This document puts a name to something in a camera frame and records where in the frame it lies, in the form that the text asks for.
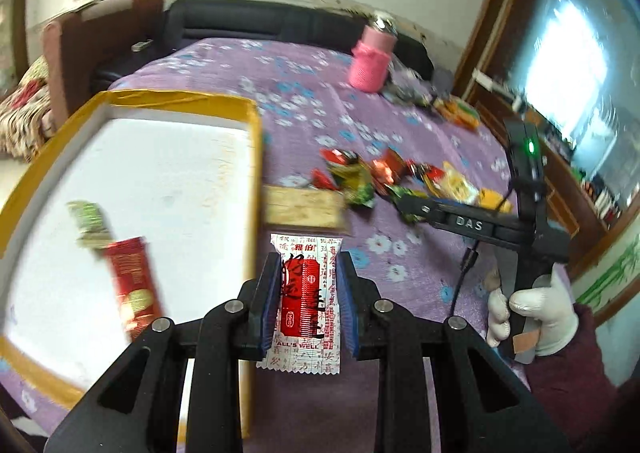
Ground window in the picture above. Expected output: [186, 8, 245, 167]
[510, 0, 640, 174]

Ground white red snack packet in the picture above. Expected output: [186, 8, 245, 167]
[256, 233, 345, 376]

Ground pink knit covered bottle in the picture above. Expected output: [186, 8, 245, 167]
[349, 14, 399, 92]

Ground plain orange yellow snack packet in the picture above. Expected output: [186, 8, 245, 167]
[477, 188, 514, 214]

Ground orange snack packets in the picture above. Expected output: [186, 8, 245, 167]
[434, 97, 482, 130]

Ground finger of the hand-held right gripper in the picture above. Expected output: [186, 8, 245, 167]
[395, 194, 532, 247]

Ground long dark red snack packet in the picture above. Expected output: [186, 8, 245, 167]
[104, 237, 166, 341]

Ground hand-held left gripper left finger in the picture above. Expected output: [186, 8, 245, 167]
[44, 252, 283, 453]

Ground floral blanket covered sofa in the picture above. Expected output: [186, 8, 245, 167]
[0, 57, 57, 161]

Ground black leather sofa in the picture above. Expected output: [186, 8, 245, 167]
[95, 0, 435, 90]

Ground person's right hand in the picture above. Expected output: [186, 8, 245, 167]
[486, 267, 579, 357]

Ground green bamboo wall sticker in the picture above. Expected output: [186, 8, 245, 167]
[582, 240, 640, 316]

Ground brown armchair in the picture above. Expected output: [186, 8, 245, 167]
[41, 0, 167, 130]

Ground crumpled plastic bag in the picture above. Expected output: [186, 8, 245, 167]
[384, 60, 442, 107]

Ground yellow printed snack packet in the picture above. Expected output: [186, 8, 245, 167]
[442, 162, 482, 206]

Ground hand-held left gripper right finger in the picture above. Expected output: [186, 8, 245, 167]
[336, 252, 571, 453]

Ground person's right forearm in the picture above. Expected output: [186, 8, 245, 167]
[525, 303, 640, 453]

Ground green white candy packet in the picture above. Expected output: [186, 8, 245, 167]
[67, 200, 113, 251]

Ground yellow rimmed white tray box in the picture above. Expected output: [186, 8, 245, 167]
[0, 90, 263, 439]

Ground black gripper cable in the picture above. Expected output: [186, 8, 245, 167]
[447, 183, 516, 321]

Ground beige cracker packet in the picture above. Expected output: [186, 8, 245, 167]
[263, 185, 348, 231]

